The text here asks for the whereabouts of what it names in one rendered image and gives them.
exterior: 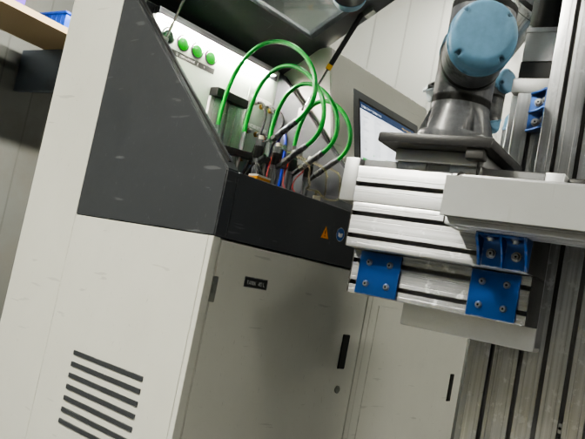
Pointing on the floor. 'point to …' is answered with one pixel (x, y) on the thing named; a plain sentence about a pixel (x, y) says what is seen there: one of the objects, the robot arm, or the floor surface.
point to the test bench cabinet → (130, 333)
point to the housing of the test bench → (53, 208)
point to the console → (423, 339)
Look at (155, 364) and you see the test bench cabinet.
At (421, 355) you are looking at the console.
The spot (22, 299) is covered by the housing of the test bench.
